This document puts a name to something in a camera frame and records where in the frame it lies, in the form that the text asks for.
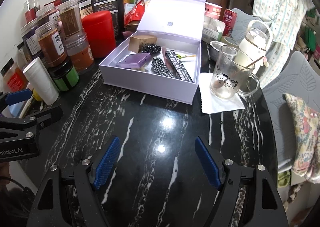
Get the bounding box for small purple box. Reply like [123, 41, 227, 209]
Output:
[116, 53, 151, 69]

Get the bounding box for gold cardboard box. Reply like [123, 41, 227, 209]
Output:
[128, 35, 157, 53]

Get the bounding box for black polka dot scrunchie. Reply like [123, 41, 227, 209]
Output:
[140, 43, 162, 55]

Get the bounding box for black white gingham scrunchie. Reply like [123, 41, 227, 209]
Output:
[151, 57, 175, 79]

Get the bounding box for pink lip gloss tube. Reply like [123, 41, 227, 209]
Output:
[162, 47, 171, 68]

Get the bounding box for black Puco pen box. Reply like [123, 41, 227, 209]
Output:
[165, 50, 193, 83]

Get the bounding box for yellow lollipop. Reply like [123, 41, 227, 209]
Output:
[178, 55, 197, 63]

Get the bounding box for red label spice jar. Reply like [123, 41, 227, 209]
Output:
[1, 58, 28, 93]

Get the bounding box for green label black jar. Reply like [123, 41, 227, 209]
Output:
[48, 59, 79, 92]

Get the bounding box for dark purple label jar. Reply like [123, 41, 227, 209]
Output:
[21, 18, 42, 60]

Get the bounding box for floral fabric cushion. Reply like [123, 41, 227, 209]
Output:
[283, 93, 319, 184]

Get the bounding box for brown herb jar front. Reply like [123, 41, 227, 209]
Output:
[35, 21, 67, 67]

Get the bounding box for short orange label jar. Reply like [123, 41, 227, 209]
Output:
[64, 31, 94, 74]

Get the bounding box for tall brown jar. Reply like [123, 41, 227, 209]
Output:
[58, 0, 83, 38]

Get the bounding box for red cylindrical canister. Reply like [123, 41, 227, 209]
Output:
[82, 10, 116, 59]

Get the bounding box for white paper napkin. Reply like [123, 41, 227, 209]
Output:
[198, 73, 245, 114]

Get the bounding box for grey chair back near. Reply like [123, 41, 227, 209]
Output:
[263, 51, 319, 172]

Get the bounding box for grey chair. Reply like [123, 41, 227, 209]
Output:
[263, 51, 319, 172]
[231, 8, 261, 43]

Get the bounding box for glass Hello Kitty mug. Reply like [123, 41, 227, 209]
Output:
[210, 45, 260, 99]

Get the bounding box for red snack bag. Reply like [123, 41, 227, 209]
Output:
[124, 0, 145, 27]

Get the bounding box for steel cup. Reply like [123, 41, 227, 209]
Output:
[209, 41, 226, 62]

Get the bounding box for cream water bottle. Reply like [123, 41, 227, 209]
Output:
[234, 20, 273, 74]

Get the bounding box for tape roll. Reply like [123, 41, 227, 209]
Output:
[221, 36, 239, 48]

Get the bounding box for lilac gift box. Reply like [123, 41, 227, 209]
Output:
[99, 0, 206, 105]

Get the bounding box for white medicine box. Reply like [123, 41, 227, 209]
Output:
[202, 16, 226, 43]

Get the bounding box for grey chair back far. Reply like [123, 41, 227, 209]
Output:
[231, 8, 261, 43]

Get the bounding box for pink paper cup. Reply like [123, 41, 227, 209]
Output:
[204, 2, 222, 20]

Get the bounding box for person in pajamas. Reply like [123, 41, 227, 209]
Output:
[253, 0, 315, 88]

